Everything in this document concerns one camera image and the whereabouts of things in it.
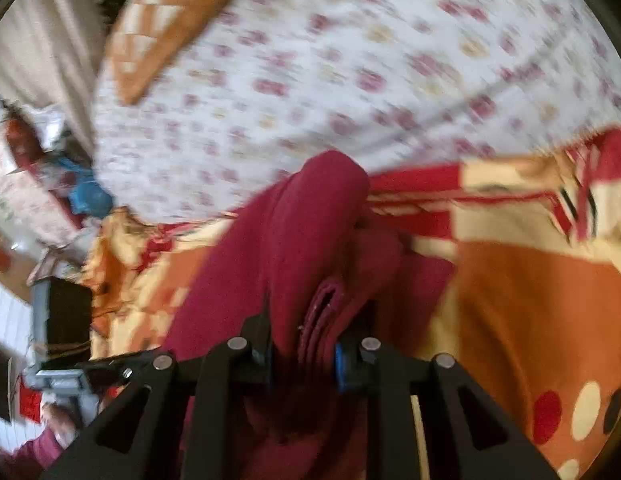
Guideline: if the person's left forearm pink sleeve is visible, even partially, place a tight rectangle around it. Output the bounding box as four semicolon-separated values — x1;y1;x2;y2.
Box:
0;429;67;477

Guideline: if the blue cloth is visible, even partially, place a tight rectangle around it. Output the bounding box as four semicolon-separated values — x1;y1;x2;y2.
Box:
54;154;114;219

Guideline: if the beige curtain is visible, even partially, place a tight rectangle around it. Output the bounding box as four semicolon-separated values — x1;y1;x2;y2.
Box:
0;0;110;147

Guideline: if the maroon garment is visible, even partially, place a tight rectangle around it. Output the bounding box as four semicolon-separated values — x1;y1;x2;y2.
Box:
162;149;457;480

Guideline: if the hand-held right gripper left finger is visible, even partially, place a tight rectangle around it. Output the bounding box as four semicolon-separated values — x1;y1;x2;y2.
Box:
39;304;274;480

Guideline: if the orange brown blanket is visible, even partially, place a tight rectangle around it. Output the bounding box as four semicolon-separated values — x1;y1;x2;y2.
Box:
109;0;240;107

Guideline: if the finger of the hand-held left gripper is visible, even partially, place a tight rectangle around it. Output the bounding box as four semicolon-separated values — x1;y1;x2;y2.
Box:
79;351;158;388

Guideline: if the white floral quilt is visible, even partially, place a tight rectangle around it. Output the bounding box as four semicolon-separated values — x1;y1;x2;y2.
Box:
92;0;621;227

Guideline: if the person's left hand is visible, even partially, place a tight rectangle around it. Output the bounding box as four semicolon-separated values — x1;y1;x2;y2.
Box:
39;401;85;450

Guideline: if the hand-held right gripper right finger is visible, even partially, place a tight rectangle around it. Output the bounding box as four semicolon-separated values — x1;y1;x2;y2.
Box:
335;310;561;480

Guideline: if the red orange cream printed blanket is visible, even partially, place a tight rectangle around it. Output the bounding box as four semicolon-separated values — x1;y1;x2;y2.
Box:
82;129;621;480

